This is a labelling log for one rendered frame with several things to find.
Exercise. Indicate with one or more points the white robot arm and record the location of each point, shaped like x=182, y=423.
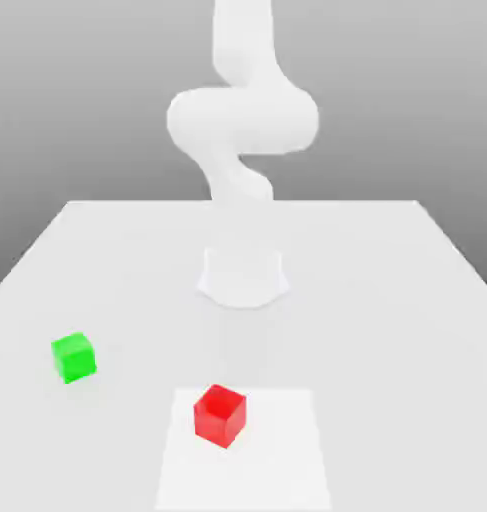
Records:
x=243, y=120

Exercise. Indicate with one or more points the small green cube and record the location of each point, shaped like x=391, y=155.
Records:
x=74, y=358

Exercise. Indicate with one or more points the small red cube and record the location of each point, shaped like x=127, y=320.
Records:
x=219, y=416

